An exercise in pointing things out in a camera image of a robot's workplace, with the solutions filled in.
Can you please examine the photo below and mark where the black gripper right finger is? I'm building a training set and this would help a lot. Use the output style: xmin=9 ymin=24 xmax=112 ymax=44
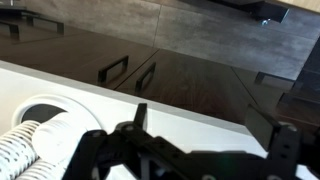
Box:
xmin=244 ymin=104 xmax=304 ymax=180

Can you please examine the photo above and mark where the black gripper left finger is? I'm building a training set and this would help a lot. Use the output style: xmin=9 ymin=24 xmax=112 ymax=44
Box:
xmin=63 ymin=102 xmax=188 ymax=180

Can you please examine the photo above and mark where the tall paper cup stack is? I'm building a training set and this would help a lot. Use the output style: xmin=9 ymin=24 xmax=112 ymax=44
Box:
xmin=16 ymin=159 xmax=68 ymax=180

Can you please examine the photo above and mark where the short paper cup stack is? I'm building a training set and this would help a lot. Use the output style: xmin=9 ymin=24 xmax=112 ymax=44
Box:
xmin=0 ymin=120 xmax=41 ymax=180

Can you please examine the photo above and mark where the dark wood lower cabinet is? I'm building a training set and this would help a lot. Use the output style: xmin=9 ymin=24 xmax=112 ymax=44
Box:
xmin=0 ymin=13 xmax=320 ymax=134

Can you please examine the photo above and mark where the white round cup holder tray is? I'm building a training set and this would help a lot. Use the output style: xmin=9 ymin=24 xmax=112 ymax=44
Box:
xmin=11 ymin=94 xmax=103 ymax=141

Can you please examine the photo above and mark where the black stand base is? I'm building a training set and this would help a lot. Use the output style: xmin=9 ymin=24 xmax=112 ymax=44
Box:
xmin=213 ymin=0 xmax=290 ymax=24

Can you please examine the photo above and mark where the light wooden table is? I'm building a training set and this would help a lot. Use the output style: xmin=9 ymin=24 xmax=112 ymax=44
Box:
xmin=278 ymin=0 xmax=320 ymax=14

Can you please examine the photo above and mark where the black cabinet door handle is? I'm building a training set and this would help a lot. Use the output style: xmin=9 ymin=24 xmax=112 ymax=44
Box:
xmin=134 ymin=62 xmax=157 ymax=96
xmin=97 ymin=55 xmax=130 ymax=85
xmin=254 ymin=71 xmax=296 ymax=91

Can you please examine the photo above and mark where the black drawer handle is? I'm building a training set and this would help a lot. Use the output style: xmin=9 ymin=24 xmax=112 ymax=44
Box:
xmin=0 ymin=19 xmax=20 ymax=38
xmin=26 ymin=14 xmax=65 ymax=36

